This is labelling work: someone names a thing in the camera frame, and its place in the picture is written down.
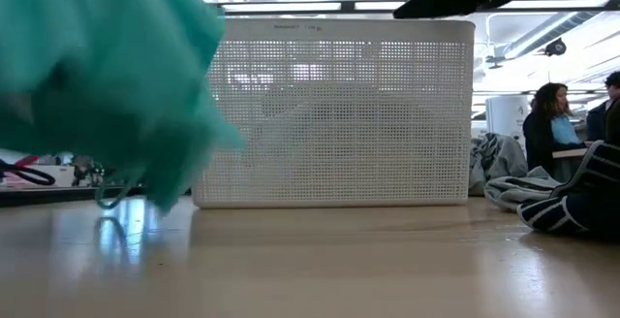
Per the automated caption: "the white perforated plastic basket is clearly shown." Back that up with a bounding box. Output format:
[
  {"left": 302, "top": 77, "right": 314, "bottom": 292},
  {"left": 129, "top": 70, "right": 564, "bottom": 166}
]
[{"left": 192, "top": 16, "right": 477, "bottom": 209}]

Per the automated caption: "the robot with green lights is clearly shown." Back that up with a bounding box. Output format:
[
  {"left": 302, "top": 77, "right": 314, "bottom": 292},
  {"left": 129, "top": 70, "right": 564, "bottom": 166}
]
[{"left": 71, "top": 155, "right": 106, "bottom": 187}]

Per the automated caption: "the black cable loop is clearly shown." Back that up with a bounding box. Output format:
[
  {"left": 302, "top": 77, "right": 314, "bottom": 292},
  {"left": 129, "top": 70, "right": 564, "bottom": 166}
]
[{"left": 0, "top": 158, "right": 57, "bottom": 187}]

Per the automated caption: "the person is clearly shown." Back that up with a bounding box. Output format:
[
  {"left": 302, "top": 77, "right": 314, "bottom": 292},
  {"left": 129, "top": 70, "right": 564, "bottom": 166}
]
[
  {"left": 585, "top": 70, "right": 620, "bottom": 147},
  {"left": 521, "top": 82, "right": 588, "bottom": 183}
]

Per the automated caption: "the navy white-striped Puma garment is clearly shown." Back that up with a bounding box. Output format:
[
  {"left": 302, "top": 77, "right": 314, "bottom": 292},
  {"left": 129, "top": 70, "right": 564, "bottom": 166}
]
[{"left": 516, "top": 139, "right": 620, "bottom": 239}]

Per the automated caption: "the teal garment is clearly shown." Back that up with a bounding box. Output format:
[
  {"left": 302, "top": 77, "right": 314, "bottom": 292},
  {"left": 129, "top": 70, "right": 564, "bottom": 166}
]
[{"left": 0, "top": 0, "right": 246, "bottom": 214}]

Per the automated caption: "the white column-shaped appliance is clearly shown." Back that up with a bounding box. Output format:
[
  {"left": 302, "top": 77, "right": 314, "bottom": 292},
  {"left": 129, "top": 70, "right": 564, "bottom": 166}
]
[{"left": 485, "top": 94, "right": 533, "bottom": 141}]

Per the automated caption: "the black neighbouring table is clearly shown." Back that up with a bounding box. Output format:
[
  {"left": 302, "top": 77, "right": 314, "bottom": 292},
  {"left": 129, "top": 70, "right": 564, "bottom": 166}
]
[{"left": 0, "top": 185, "right": 195, "bottom": 208}]

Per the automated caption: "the black ceiling lamp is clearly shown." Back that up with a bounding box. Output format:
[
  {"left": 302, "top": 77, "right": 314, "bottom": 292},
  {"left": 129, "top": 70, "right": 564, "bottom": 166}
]
[{"left": 544, "top": 37, "right": 568, "bottom": 58}]

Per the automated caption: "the pale wooden desk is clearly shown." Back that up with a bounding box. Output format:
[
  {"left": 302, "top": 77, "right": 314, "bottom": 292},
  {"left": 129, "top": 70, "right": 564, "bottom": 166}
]
[{"left": 551, "top": 146, "right": 590, "bottom": 160}]

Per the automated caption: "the white box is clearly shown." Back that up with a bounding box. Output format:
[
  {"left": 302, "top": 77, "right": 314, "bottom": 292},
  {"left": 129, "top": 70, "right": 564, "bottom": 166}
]
[{"left": 43, "top": 164, "right": 77, "bottom": 188}]

